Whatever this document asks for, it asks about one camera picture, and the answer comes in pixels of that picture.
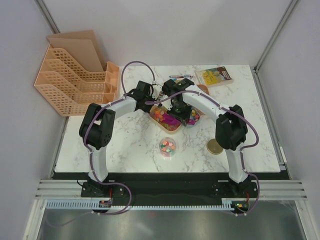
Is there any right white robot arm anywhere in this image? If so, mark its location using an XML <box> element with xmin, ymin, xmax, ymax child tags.
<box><xmin>162</xmin><ymin>78</ymin><xmax>248</xmax><ymax>197</ymax></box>

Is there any tan tray of star gummies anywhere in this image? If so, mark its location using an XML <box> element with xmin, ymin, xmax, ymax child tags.
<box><xmin>149</xmin><ymin>105</ymin><xmax>182</xmax><ymax>135</ymax></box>

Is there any magenta plastic scoop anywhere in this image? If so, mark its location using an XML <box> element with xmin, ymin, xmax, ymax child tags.
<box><xmin>161</xmin><ymin>113</ymin><xmax>180</xmax><ymax>126</ymax></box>

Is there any gold round jar lid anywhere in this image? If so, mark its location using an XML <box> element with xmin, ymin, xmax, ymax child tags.
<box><xmin>206</xmin><ymin>138</ymin><xmax>224</xmax><ymax>155</ymax></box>

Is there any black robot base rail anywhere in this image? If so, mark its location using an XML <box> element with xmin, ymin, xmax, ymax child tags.
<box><xmin>53</xmin><ymin>170</ymin><xmax>289</xmax><ymax>206</ymax></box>

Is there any blue tray of pastel candies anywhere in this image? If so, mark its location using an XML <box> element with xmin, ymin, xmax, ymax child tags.
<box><xmin>186</xmin><ymin>107</ymin><xmax>200</xmax><ymax>128</ymax></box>

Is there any yellow picture book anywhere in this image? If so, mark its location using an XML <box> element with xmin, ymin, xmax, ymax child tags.
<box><xmin>195</xmin><ymin>66</ymin><xmax>234</xmax><ymax>88</ymax></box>

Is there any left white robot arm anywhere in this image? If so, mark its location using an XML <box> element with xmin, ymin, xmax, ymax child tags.
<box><xmin>79</xmin><ymin>81</ymin><xmax>155</xmax><ymax>197</ymax></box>

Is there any tan tray of lollipops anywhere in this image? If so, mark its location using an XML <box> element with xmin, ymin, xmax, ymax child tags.
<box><xmin>158</xmin><ymin>90</ymin><xmax>165</xmax><ymax>100</ymax></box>

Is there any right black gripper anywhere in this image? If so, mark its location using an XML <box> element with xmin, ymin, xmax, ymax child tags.
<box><xmin>166</xmin><ymin>101</ymin><xmax>192</xmax><ymax>126</ymax></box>

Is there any white slotted cable duct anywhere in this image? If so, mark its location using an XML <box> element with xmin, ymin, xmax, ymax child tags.
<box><xmin>46</xmin><ymin>198</ymin><xmax>249</xmax><ymax>211</ymax></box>

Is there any peach plastic file organizer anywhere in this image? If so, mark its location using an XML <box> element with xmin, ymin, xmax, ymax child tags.
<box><xmin>34</xmin><ymin>30</ymin><xmax>120</xmax><ymax>117</ymax></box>

